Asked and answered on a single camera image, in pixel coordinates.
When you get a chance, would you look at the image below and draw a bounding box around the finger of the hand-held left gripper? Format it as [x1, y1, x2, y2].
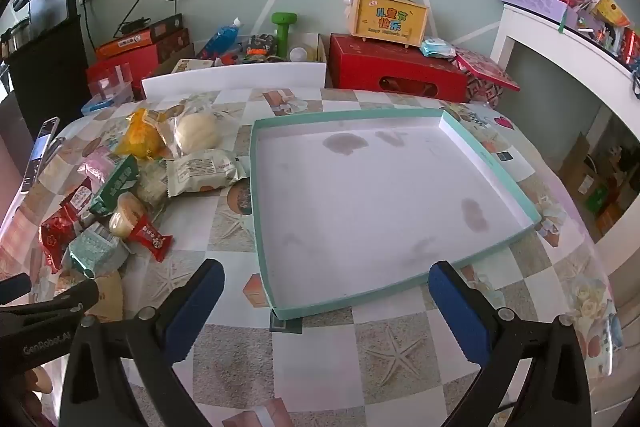
[0, 273, 32, 306]
[0, 279, 99, 323]

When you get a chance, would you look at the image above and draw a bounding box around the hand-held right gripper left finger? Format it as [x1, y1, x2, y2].
[59, 258, 226, 427]

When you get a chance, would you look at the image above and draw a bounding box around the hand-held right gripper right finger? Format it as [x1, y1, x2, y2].
[427, 261, 592, 427]

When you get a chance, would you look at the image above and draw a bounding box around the red flower snack packet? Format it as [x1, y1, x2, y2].
[39, 207, 81, 273]

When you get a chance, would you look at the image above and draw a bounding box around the small red candy packet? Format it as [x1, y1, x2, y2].
[129, 212, 174, 263]

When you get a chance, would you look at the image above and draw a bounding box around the red white-print snack packet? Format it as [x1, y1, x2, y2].
[60, 179, 96, 223]

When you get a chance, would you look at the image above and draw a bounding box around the pale jelly cup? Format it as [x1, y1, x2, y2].
[109, 193, 146, 239]

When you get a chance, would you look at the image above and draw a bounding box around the pale printed bread packet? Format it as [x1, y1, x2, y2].
[165, 148, 251, 198]

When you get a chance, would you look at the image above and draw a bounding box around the teal-edged white tray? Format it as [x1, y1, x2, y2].
[249, 108, 542, 321]

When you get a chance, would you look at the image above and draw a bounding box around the orange snack packet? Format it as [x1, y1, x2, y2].
[116, 108, 173, 160]

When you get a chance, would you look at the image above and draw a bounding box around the person's left hand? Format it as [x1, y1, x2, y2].
[20, 366, 55, 427]

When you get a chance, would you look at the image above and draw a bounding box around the teal snack packet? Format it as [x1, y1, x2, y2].
[65, 222, 132, 278]

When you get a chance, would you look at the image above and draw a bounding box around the green snack packet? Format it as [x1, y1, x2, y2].
[89, 154, 140, 217]

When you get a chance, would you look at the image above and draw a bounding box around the clear rice cake packet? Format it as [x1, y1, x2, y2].
[132, 159, 171, 208]

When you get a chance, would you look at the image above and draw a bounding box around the pink snack packet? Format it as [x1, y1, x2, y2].
[80, 147, 126, 185]

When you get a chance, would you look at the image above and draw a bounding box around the round bun in clear packet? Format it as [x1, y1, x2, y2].
[157, 104, 223, 158]

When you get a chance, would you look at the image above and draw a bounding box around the green box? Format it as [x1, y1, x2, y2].
[584, 184, 608, 215]

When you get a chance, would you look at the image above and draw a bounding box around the brown cardboard box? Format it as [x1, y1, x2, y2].
[557, 132, 601, 208]

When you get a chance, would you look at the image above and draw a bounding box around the clear plastic box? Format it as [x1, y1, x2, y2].
[87, 63, 133, 102]

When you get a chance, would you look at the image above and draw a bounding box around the yellow card game box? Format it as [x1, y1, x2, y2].
[171, 58, 213, 74]

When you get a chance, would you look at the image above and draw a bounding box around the pink patterned box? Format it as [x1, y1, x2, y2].
[452, 48, 521, 105]

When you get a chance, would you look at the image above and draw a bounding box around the stack of red orange boxes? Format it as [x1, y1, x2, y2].
[86, 28, 193, 95]

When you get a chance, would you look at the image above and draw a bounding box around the orange and brown box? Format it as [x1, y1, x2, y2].
[95, 13, 183, 60]

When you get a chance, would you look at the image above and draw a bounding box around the large red box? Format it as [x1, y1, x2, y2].
[328, 33, 469, 102]

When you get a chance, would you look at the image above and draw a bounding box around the wet wipes packet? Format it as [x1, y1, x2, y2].
[419, 38, 457, 58]

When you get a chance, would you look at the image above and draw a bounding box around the blue bottle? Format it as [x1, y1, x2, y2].
[202, 18, 246, 58]

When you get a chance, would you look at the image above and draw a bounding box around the pile of colourful toys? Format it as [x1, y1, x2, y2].
[220, 34, 278, 62]

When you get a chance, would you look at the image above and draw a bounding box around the black power adapter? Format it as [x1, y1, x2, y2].
[118, 17, 151, 35]

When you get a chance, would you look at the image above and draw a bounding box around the cardboard box of toys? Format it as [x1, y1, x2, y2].
[147, 32, 328, 90]

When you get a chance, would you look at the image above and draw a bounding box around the green dumbbell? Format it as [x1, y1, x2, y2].
[271, 12, 299, 59]

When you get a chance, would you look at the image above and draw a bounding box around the white shelf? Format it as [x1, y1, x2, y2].
[490, 3, 640, 268]

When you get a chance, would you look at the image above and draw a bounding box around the yellow wooden box with handle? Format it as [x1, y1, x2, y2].
[344, 0, 430, 48]

